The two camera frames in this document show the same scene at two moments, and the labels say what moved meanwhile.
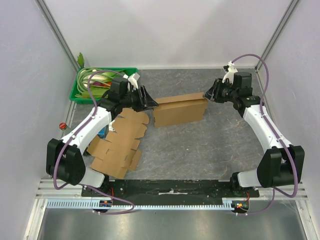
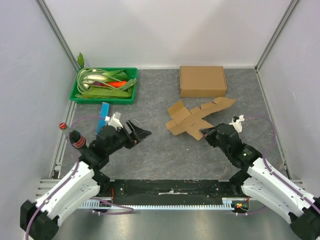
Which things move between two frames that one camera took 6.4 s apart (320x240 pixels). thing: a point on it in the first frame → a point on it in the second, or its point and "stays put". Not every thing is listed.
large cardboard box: (179, 109) → (202, 81)
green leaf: (80, 60) stays put
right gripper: (216, 90) → (210, 135)
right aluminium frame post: (283, 20) stays put
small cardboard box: (113, 155) → (191, 121)
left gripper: (146, 101) → (137, 134)
